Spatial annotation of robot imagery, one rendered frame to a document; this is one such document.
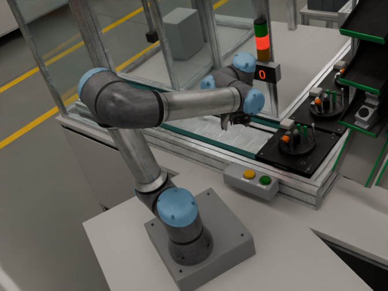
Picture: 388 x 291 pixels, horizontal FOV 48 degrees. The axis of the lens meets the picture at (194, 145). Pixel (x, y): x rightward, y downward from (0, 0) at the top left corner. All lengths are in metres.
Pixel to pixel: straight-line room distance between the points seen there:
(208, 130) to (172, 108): 0.89
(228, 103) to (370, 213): 0.71
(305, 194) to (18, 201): 2.46
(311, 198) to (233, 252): 0.36
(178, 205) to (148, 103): 0.37
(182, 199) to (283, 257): 0.43
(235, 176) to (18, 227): 2.05
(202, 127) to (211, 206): 0.54
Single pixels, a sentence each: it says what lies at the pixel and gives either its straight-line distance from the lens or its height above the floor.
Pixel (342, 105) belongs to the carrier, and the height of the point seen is 0.99.
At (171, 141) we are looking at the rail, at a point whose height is 0.95.
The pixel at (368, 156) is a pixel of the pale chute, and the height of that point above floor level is 1.06.
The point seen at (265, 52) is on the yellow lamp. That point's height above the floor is 1.29.
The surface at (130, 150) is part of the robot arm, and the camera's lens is 1.28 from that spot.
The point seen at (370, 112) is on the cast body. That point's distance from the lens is 1.43.
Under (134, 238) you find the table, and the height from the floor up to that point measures 0.86.
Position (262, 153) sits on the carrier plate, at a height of 0.97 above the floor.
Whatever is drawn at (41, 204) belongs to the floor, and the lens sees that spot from 3.45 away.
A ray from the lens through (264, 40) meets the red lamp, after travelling 1.70.
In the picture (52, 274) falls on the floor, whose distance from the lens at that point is 2.95.
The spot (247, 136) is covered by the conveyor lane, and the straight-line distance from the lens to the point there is 1.92.
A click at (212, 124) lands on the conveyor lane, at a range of 2.03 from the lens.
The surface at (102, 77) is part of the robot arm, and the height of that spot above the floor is 1.60.
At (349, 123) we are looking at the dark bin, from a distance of 1.50.
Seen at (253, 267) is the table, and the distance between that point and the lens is 1.53.
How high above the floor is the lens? 2.11
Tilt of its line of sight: 38 degrees down
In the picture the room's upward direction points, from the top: 14 degrees counter-clockwise
